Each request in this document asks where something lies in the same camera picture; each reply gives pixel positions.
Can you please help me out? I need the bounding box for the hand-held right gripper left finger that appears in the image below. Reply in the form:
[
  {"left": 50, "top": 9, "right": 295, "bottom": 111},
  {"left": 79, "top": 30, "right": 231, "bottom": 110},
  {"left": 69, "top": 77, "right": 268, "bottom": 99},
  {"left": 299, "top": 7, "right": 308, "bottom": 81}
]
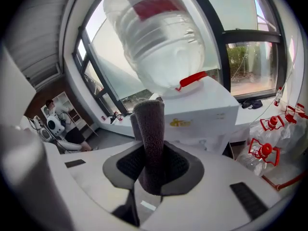
[{"left": 44, "top": 140, "right": 146, "bottom": 227}]

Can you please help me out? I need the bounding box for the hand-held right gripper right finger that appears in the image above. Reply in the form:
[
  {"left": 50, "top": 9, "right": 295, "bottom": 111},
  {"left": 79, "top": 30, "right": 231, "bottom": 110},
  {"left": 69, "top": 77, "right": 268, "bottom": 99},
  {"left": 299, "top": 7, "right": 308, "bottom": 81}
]
[{"left": 141, "top": 140, "right": 288, "bottom": 231}]

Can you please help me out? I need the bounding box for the white water dispenser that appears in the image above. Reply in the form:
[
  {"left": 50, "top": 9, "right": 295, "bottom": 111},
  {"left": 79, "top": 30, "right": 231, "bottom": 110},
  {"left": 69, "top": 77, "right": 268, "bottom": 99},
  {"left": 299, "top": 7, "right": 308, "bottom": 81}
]
[{"left": 134, "top": 75, "right": 240, "bottom": 156}]

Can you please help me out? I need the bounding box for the large clear water bottle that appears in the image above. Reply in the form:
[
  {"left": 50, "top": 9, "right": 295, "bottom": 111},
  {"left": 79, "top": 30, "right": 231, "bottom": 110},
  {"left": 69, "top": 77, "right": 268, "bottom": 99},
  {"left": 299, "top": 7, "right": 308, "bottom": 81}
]
[{"left": 103, "top": 0, "right": 208, "bottom": 99}]

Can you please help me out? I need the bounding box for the empty clear jug red cap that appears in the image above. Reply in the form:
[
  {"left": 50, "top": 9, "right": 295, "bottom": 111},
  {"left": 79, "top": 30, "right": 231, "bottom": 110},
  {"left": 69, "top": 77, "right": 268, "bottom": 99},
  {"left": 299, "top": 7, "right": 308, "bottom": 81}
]
[
  {"left": 236, "top": 138, "right": 282, "bottom": 177},
  {"left": 284, "top": 103, "right": 308, "bottom": 130},
  {"left": 249, "top": 115, "right": 287, "bottom": 149}
]

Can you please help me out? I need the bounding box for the white round backpack device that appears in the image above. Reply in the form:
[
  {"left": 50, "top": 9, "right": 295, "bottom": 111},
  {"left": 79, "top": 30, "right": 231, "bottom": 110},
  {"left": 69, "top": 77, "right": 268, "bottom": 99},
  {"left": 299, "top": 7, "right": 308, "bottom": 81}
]
[{"left": 46, "top": 114, "right": 66, "bottom": 138}]

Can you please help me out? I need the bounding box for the white round machine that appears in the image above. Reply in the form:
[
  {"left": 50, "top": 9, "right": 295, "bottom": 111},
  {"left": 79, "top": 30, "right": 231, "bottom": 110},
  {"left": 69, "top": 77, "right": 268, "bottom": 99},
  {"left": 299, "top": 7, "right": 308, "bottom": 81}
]
[{"left": 33, "top": 115, "right": 53, "bottom": 143}]

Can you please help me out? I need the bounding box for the red pipe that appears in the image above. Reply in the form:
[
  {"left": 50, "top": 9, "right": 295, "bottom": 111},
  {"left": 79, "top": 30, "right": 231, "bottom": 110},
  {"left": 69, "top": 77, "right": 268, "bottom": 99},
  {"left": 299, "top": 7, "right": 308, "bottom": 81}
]
[{"left": 261, "top": 171, "right": 308, "bottom": 192}]

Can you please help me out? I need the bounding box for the white bookshelf desk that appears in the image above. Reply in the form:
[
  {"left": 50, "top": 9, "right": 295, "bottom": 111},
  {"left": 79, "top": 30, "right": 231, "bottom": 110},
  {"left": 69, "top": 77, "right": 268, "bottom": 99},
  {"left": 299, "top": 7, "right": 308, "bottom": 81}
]
[{"left": 40, "top": 91, "right": 100, "bottom": 138}]

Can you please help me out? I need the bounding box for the black pouch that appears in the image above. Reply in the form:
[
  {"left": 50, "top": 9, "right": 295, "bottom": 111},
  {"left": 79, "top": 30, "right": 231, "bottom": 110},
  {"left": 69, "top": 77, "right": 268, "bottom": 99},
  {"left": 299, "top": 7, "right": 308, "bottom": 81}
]
[{"left": 241, "top": 98, "right": 264, "bottom": 110}]

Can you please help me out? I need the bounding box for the small red-capped bottle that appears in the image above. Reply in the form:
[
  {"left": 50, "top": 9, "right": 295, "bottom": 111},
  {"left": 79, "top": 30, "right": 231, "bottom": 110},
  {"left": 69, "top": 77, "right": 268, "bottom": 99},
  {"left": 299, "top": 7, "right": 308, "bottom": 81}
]
[{"left": 273, "top": 86, "right": 283, "bottom": 107}]

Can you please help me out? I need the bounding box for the white roller blind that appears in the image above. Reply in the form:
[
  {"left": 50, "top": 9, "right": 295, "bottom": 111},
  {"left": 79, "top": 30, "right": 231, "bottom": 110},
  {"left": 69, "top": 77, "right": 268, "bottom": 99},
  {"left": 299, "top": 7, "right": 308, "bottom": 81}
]
[{"left": 90, "top": 0, "right": 264, "bottom": 101}]

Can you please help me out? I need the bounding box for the black window frame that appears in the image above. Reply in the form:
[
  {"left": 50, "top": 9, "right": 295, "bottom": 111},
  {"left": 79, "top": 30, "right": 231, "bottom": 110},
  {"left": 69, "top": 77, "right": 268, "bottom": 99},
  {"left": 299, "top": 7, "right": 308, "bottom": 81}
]
[{"left": 71, "top": 0, "right": 289, "bottom": 117}]

